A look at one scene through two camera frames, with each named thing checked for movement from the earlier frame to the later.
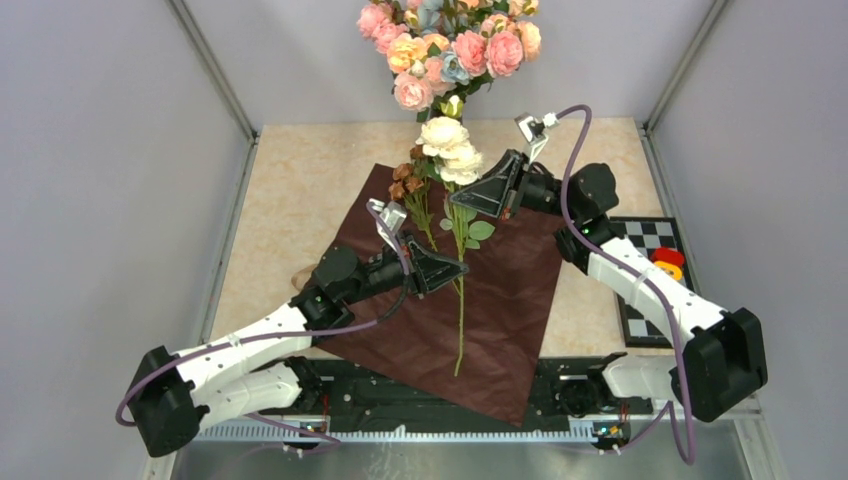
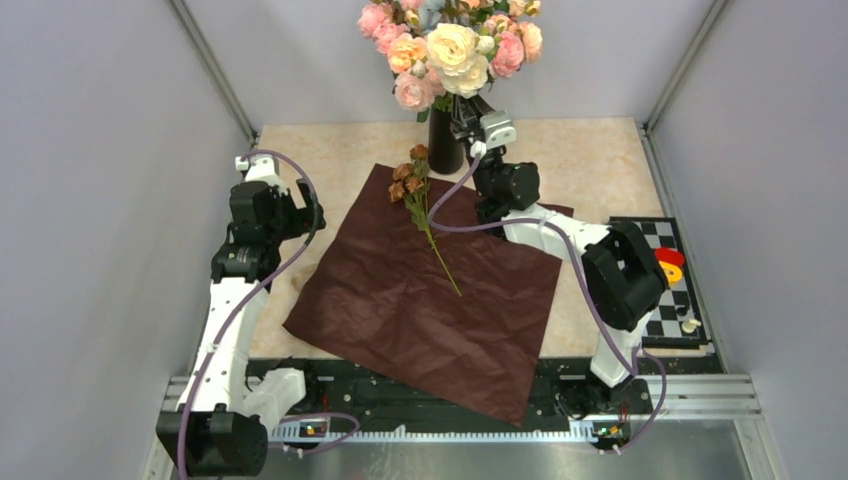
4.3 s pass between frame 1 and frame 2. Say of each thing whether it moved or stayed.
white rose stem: moved
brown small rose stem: stayed
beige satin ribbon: stayed
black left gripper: moved
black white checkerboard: stayed
